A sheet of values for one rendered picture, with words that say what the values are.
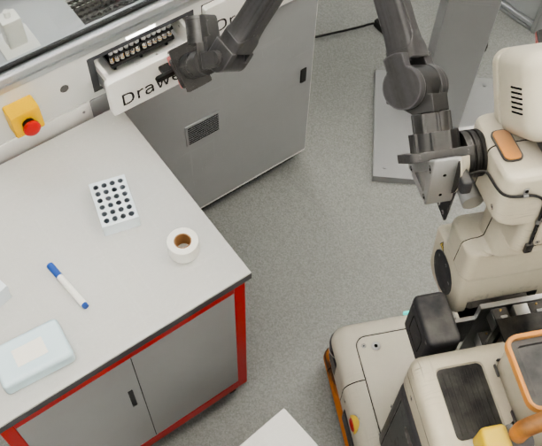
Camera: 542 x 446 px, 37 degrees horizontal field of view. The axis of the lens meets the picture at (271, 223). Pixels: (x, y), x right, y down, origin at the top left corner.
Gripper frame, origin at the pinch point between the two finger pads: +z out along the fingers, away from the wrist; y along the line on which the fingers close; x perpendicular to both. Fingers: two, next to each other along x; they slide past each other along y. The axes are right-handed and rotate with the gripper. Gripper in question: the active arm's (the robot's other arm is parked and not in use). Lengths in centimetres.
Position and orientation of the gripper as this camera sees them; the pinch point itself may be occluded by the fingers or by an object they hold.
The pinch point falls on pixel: (178, 69)
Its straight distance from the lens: 193.7
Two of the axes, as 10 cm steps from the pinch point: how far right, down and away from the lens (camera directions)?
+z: -4.1, -0.9, 9.1
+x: -8.0, 5.0, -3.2
